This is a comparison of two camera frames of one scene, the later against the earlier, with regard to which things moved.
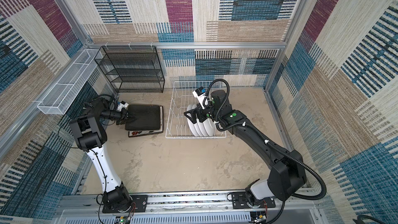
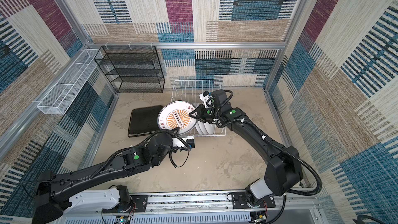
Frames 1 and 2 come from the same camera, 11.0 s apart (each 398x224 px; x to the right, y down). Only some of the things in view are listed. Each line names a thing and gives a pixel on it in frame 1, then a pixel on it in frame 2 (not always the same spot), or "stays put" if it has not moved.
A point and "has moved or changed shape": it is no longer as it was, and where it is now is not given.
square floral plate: x=134 y=133 has moved or changed shape
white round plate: x=197 y=128 stays put
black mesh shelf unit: x=131 y=69 stays put
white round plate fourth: x=210 y=126 stays put
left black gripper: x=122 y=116 to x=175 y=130
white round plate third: x=203 y=129 stays put
